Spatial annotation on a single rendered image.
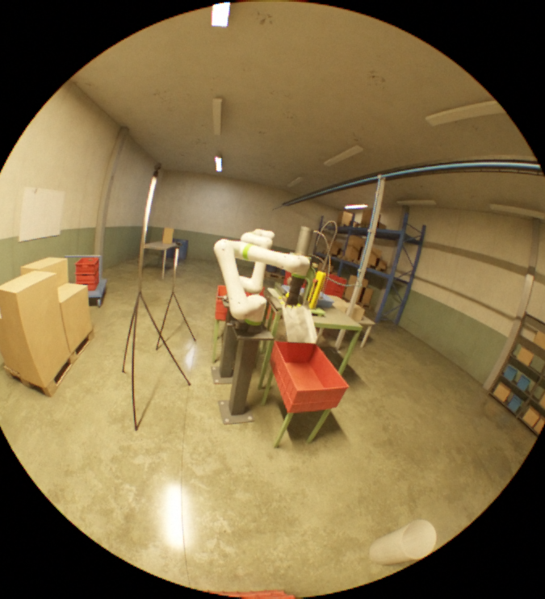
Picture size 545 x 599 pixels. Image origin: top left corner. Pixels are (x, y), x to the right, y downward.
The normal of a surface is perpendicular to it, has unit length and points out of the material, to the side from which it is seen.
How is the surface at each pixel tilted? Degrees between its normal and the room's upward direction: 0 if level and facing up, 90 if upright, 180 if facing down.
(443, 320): 90
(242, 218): 90
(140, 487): 0
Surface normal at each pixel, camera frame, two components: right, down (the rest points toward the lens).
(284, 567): 0.21, -0.93
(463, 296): -0.95, -0.13
